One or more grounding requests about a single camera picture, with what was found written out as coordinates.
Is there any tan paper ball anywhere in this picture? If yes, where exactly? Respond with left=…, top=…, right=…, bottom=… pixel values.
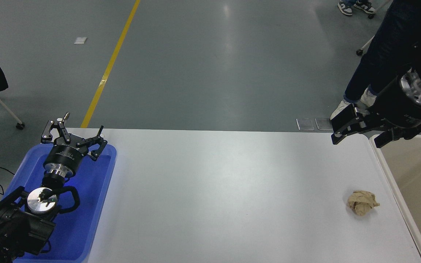
left=348, top=190, right=380, bottom=217

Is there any clear floor plate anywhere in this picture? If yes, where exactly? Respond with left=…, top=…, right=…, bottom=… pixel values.
left=296, top=118, right=315, bottom=131
left=315, top=118, right=333, bottom=131

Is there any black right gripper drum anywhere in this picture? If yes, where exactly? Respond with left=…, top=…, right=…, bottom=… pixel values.
left=369, top=76, right=421, bottom=128

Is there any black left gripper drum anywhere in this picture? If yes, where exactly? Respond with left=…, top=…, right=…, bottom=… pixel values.
left=43, top=143, right=87, bottom=173

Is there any grey chair with casters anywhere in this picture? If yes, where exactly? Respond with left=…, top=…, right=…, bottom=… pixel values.
left=0, top=75, right=26, bottom=130

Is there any large pale bin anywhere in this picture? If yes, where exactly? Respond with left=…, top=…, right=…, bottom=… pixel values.
left=369, top=134, right=421, bottom=263

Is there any blue plastic tray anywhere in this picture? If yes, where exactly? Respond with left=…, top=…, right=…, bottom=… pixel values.
left=0, top=144, right=118, bottom=263

